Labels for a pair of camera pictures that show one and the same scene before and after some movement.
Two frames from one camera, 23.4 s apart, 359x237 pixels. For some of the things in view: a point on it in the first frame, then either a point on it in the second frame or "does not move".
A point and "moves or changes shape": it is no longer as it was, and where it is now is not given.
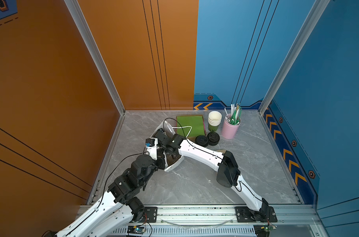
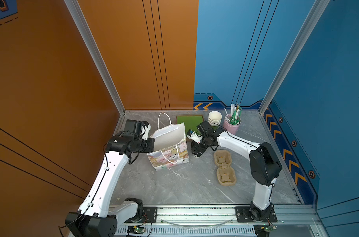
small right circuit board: x=264 y=230 does not move
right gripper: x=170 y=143 to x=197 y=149
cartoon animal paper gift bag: x=164 y=130 moves or changes shape
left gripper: x=160 y=158 to x=150 y=144
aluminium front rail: x=222 y=215 does not move
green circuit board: x=134 y=229 does not move
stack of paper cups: x=214 y=119 does not move
